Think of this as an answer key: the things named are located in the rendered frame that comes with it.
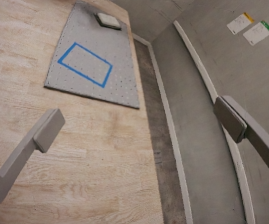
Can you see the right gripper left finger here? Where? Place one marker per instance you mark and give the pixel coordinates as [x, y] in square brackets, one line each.
[40, 136]

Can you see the white well plate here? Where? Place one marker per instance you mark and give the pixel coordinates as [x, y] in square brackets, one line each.
[108, 19]

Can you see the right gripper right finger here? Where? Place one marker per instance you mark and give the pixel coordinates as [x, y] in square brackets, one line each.
[239, 124]

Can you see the blue tape outline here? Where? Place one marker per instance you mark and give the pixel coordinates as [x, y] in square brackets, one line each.
[81, 74]

